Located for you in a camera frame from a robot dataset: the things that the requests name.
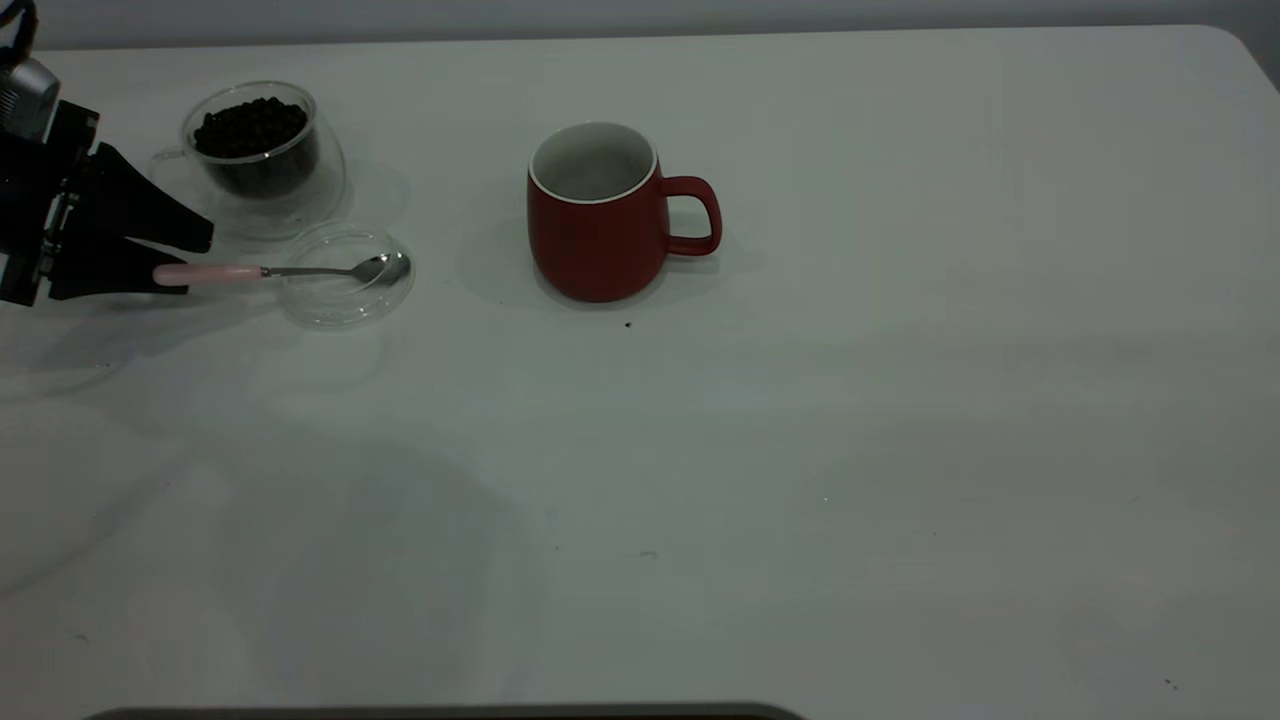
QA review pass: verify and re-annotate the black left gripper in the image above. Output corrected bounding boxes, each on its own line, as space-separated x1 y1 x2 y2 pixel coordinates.
0 99 215 307

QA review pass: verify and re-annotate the pink-handled metal spoon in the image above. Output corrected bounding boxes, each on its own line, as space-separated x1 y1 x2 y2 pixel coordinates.
152 251 405 292

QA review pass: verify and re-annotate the red ceramic mug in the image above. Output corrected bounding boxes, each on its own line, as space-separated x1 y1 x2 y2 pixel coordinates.
526 121 724 304

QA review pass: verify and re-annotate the glass cup of coffee beans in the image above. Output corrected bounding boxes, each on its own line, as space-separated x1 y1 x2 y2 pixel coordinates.
189 95 322 197

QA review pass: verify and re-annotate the small clear glass dish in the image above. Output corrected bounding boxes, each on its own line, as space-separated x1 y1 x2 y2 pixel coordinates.
274 221 415 330

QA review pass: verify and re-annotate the clear double-wall glass cup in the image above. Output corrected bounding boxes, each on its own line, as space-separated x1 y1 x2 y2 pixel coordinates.
150 80 348 242

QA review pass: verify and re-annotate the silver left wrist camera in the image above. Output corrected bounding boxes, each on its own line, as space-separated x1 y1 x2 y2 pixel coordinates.
0 57 62 144

